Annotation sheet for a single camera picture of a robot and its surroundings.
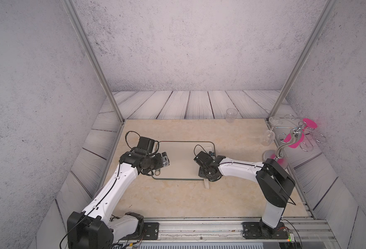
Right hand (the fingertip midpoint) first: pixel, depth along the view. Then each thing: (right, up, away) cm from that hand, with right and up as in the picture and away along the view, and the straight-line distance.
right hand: (203, 174), depth 90 cm
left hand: (-21, +9, -11) cm, 25 cm away
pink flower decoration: (+56, +29, -6) cm, 63 cm away
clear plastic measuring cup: (+24, +37, +30) cm, 54 cm away
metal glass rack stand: (+58, +22, -5) cm, 62 cm away
